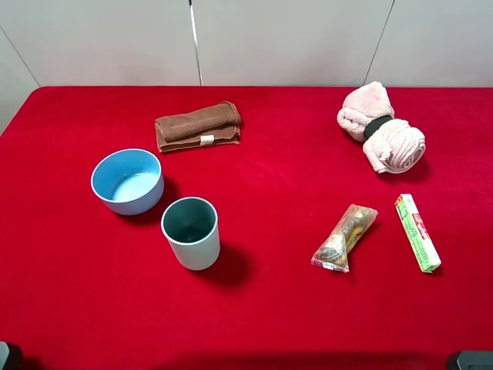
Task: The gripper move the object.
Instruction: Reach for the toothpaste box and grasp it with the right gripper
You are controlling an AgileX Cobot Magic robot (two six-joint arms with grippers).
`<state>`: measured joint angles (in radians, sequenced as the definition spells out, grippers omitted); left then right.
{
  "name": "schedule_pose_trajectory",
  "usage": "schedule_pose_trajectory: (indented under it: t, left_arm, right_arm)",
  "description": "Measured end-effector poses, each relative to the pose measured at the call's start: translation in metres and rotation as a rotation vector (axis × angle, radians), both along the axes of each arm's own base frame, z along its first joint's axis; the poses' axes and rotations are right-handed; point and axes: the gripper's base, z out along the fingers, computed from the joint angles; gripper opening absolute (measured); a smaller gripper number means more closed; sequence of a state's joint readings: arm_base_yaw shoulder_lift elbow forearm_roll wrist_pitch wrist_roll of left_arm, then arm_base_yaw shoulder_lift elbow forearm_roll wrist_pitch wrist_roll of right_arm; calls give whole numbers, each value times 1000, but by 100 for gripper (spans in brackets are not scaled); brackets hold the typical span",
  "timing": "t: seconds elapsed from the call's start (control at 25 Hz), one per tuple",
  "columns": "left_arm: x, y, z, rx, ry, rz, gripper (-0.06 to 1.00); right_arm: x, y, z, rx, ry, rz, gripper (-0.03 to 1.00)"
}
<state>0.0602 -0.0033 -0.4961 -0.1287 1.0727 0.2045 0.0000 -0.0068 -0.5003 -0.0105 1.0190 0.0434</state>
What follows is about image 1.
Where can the green red candy box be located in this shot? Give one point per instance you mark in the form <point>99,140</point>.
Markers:
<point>417,234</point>

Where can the folded brown towel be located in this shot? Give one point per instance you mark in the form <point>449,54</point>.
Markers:
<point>211,126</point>

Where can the light blue cup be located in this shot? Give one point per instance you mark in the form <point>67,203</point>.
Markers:
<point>190,225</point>

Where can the clear snack packet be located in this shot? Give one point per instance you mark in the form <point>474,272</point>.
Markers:
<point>333,252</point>

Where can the light blue bowl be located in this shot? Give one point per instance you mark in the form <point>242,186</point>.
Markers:
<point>129,182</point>

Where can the rolled pink towel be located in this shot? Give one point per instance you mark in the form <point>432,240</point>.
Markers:
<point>391,145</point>

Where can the red table cloth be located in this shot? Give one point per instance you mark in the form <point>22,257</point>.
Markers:
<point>85,288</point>

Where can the black base block right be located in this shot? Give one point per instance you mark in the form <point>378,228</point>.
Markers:
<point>470,360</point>

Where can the black base block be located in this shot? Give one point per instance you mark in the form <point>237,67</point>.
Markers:
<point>10,356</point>
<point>470,360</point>

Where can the black base block left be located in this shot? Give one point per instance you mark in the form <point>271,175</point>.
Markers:
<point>10,356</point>

